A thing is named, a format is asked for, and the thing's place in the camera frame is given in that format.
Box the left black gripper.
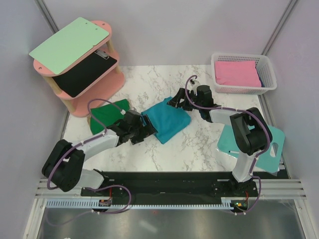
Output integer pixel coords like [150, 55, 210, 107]
[129, 114, 157, 145]

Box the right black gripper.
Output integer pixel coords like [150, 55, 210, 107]
[167, 88, 203, 112]

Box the teal t shirt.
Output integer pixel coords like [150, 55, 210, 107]
[141, 97, 191, 144]

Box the green t shirt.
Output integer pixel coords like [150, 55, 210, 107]
[90, 99, 130, 135]

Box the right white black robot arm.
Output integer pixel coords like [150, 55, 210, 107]
[167, 85, 272, 196]

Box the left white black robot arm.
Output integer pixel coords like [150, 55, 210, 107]
[41, 110, 158, 192]

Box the pink folded t shirt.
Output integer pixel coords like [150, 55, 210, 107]
[214, 60, 261, 87]

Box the blue folded cloth in basket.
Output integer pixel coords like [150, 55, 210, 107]
[257, 71, 265, 88]

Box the white plastic basket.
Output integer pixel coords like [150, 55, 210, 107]
[211, 53, 277, 95]

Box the black clipboard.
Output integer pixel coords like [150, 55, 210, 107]
[53, 50, 117, 98]

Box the turquoise plastic board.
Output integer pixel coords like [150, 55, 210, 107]
[217, 125, 285, 173]

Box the light green clipboard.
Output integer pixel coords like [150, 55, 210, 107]
[29, 17, 112, 76]

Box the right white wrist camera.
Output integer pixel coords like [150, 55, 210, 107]
[190, 79, 200, 94]

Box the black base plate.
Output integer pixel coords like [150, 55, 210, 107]
[81, 171, 258, 203]

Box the white slotted cable duct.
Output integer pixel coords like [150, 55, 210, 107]
[46, 198, 249, 209]

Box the aluminium rail frame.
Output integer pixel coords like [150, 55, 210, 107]
[23, 173, 306, 239]

